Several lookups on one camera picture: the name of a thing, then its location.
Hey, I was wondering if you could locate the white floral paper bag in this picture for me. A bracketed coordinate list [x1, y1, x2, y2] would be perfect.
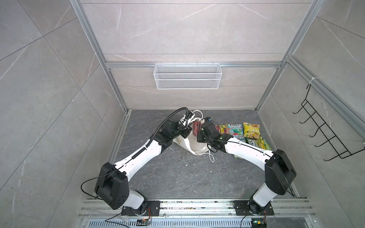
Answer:
[173, 110, 215, 162]

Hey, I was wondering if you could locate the magenta snack packet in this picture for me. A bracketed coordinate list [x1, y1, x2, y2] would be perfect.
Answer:
[192, 120, 202, 137]

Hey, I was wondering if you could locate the yellow orange snack packet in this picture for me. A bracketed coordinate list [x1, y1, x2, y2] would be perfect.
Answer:
[215, 124, 228, 135]

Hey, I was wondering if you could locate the teal mint candy packet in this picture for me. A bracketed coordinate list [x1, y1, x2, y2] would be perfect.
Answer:
[227, 124, 244, 140]

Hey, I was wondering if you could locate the yellow green snack packet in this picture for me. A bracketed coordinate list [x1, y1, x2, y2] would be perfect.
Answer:
[243, 123, 261, 139]

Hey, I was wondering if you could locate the yellow lemon candy packet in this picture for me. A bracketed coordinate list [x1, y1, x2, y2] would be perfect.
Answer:
[232, 138, 246, 159]

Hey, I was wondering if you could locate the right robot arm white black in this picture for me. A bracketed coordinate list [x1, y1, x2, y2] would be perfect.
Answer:
[197, 118, 297, 215]

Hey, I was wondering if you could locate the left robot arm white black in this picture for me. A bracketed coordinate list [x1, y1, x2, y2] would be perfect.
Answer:
[94, 120, 192, 215]

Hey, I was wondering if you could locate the green circuit board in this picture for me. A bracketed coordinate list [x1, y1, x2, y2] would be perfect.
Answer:
[251, 219, 267, 228]

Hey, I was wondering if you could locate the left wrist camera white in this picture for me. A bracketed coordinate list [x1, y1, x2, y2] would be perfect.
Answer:
[180, 111, 195, 129]

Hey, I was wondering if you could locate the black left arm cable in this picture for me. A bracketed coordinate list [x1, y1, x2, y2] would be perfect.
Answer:
[145, 107, 190, 148]

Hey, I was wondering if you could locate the white wire mesh basket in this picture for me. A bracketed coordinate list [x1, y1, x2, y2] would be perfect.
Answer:
[154, 63, 222, 90]

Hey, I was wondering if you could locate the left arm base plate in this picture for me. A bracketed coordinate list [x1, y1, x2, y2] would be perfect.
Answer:
[121, 200, 161, 216]

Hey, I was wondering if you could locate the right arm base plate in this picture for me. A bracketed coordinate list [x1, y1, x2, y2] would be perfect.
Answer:
[233, 200, 274, 216]

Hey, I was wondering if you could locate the aluminium front rail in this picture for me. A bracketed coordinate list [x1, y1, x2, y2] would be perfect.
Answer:
[78, 199, 317, 219]

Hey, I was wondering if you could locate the black wire hook rack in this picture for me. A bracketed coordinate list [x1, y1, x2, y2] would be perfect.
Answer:
[293, 84, 365, 162]

